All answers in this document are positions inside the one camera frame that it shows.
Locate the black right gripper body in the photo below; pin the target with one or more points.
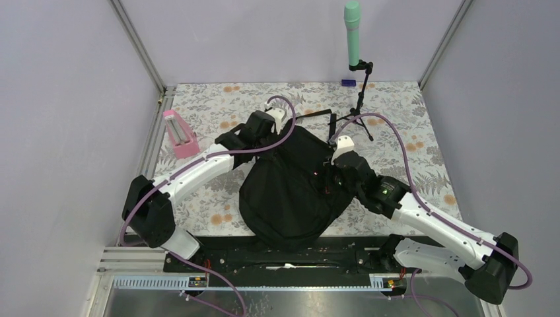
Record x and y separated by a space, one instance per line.
338 178

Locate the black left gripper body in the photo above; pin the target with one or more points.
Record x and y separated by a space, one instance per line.
271 137

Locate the black student backpack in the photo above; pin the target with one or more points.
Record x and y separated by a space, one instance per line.
283 199

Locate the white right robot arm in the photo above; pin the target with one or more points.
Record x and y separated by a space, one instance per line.
483 262

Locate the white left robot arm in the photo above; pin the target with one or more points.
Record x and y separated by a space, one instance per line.
150 204

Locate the small blue block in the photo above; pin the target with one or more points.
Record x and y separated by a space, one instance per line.
348 83

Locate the black microphone tripod stand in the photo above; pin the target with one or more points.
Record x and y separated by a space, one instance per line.
367 67

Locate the mint green microphone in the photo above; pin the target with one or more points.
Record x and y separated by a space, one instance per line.
352 17

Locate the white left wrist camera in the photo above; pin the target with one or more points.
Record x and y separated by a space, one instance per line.
278 114

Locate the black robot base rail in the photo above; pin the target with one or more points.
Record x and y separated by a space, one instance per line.
327 262

